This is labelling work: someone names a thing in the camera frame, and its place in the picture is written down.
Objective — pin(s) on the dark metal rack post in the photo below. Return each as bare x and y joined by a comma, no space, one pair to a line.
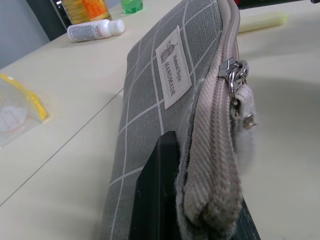
58,12

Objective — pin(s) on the clear yellow-edged zip bag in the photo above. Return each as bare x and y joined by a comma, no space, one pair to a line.
18,110

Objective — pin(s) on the green plastic bottle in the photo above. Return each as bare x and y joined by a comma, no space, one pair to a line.
132,6

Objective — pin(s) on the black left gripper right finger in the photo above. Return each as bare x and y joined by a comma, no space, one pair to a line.
247,225

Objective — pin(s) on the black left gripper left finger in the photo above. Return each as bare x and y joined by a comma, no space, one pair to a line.
153,195

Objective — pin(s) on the yellow highlighter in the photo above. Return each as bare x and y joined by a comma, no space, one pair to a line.
262,22

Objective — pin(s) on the orange-labelled yellow bottle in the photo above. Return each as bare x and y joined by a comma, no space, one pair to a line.
85,11

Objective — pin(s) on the grey grid fabric pouch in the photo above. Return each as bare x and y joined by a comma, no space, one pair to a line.
160,105

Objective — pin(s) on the small white plastic bottle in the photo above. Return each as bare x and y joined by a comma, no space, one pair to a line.
95,29

